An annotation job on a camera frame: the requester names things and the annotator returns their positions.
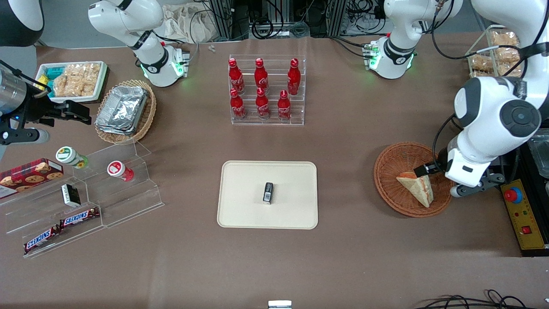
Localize rice cracker bag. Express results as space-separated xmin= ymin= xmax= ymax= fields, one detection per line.
xmin=54 ymin=69 xmax=71 ymax=97
xmin=471 ymin=55 xmax=494 ymax=71
xmin=84 ymin=64 xmax=102 ymax=96
xmin=491 ymin=31 xmax=519 ymax=48
xmin=66 ymin=64 xmax=86 ymax=97
xmin=493 ymin=64 xmax=522 ymax=78
xmin=495 ymin=46 xmax=522 ymax=64

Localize green lid yogurt cup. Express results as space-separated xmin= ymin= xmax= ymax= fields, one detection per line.
xmin=56 ymin=146 xmax=89 ymax=169

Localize black and white small box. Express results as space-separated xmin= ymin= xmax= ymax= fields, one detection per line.
xmin=61 ymin=184 xmax=81 ymax=207

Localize black loose cables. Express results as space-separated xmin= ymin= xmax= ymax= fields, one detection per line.
xmin=414 ymin=290 xmax=532 ymax=309

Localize brown wicker basket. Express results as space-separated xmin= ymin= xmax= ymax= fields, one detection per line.
xmin=373 ymin=142 xmax=454 ymax=218

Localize white power strip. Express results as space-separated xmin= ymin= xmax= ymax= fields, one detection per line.
xmin=343 ymin=11 xmax=387 ymax=35

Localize aluminium foil tray stack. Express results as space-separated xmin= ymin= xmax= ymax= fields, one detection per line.
xmin=95 ymin=85 xmax=148 ymax=136

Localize red cola bottle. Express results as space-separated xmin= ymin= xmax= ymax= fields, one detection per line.
xmin=255 ymin=87 xmax=271 ymax=119
xmin=228 ymin=58 xmax=245 ymax=95
xmin=229 ymin=88 xmax=247 ymax=121
xmin=277 ymin=89 xmax=292 ymax=121
xmin=287 ymin=58 xmax=302 ymax=96
xmin=254 ymin=58 xmax=269 ymax=93

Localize beige plastic tray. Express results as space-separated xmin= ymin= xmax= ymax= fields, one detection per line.
xmin=217 ymin=161 xmax=319 ymax=230

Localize aluminium profile frame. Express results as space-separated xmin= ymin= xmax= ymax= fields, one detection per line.
xmin=325 ymin=0 xmax=347 ymax=36
xmin=209 ymin=0 xmax=250 ymax=40

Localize red tartan cookie box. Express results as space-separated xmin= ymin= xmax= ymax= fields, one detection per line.
xmin=0 ymin=158 xmax=64 ymax=199

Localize white cloth bag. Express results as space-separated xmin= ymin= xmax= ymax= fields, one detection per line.
xmin=162 ymin=3 xmax=215 ymax=43

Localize snickers chocolate bar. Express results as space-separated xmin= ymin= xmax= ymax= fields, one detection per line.
xmin=59 ymin=207 xmax=100 ymax=228
xmin=23 ymin=225 xmax=61 ymax=254

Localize black machine housing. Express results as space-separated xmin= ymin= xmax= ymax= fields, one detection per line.
xmin=498 ymin=129 xmax=549 ymax=258

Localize white wire rack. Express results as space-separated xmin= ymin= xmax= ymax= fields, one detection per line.
xmin=465 ymin=25 xmax=523 ymax=80

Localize clear acrylic bottle rack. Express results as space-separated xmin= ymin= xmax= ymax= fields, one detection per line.
xmin=229 ymin=55 xmax=308 ymax=126

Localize steel food container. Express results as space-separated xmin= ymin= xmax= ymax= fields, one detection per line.
xmin=527 ymin=133 xmax=549 ymax=179

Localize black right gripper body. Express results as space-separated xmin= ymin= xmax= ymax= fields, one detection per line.
xmin=16 ymin=91 xmax=63 ymax=123

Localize red lid yogurt cup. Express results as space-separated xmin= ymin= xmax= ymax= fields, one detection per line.
xmin=107 ymin=161 xmax=135 ymax=182

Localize light wicker basket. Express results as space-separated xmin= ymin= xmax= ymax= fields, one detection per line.
xmin=94 ymin=79 xmax=157 ymax=144

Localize yellow emergency stop box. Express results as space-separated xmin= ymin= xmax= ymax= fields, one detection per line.
xmin=500 ymin=178 xmax=548 ymax=251

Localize clear acrylic stepped stand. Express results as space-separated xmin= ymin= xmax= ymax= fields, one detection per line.
xmin=71 ymin=141 xmax=165 ymax=229
xmin=0 ymin=170 xmax=104 ymax=259

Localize white rectangular tray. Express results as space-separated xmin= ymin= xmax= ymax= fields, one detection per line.
xmin=36 ymin=61 xmax=108 ymax=103

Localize coiled black cable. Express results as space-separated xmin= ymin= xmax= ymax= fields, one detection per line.
xmin=251 ymin=18 xmax=274 ymax=40

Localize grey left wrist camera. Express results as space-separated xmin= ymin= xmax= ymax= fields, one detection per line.
xmin=449 ymin=172 xmax=507 ymax=198

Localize triangular sandwich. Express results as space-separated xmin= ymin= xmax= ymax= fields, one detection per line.
xmin=395 ymin=172 xmax=434 ymax=208

